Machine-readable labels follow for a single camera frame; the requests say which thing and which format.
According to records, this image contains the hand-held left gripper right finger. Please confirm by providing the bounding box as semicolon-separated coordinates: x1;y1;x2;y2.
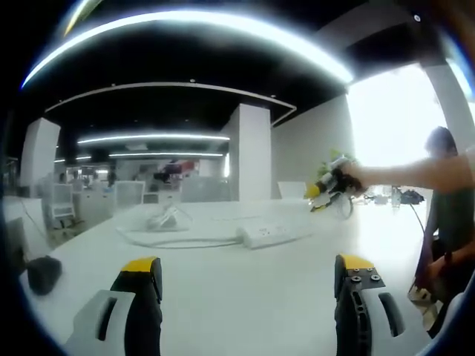
333;254;409;356

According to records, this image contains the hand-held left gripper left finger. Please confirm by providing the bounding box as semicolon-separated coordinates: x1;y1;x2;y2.
65;255;163;356

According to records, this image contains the white power strip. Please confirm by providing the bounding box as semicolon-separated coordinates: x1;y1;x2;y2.
236;221;317;251

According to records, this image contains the white desk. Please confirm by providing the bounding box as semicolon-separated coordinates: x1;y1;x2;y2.
18;196;428;356

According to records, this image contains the ceiling light strip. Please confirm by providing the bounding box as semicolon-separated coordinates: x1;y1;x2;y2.
109;151;226;159
76;133;231;145

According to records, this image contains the person's right hand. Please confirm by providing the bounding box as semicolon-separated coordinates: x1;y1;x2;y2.
338;167;367;198

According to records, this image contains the green potted plant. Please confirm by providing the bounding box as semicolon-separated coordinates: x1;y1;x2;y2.
315;148;357;179

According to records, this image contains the white chair back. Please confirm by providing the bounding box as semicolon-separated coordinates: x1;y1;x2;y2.
277;180;309;200

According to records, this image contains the black bag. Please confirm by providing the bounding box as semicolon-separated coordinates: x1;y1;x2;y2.
399;188;426;205

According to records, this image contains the clear plastic bag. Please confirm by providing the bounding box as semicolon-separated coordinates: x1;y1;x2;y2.
144;202;194;233

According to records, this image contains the black bundle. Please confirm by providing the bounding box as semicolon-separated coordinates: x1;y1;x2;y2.
26;255;63;297

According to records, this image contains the grey office partition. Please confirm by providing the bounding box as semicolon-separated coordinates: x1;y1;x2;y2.
181;177;232;203

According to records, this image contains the white mesh office chair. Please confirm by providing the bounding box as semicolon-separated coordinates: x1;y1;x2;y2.
114;180;145;205

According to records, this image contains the person's upper body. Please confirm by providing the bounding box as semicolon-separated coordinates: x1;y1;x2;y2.
425;125;475;260

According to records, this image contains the white side cabinet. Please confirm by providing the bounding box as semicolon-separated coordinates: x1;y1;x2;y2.
1;198;51;253

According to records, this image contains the long curved ceiling light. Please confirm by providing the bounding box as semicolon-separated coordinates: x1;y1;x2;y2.
20;9;353;90

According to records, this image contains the white charger cable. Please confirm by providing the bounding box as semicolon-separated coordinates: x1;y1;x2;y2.
332;194;356;220

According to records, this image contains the white power strip cable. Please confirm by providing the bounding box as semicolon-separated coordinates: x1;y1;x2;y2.
117;226;242;248

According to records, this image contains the black strap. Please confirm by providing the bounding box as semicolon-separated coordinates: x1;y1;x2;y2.
426;292;467;338

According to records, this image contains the black cable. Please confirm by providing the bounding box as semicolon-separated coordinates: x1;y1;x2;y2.
407;202;428;238

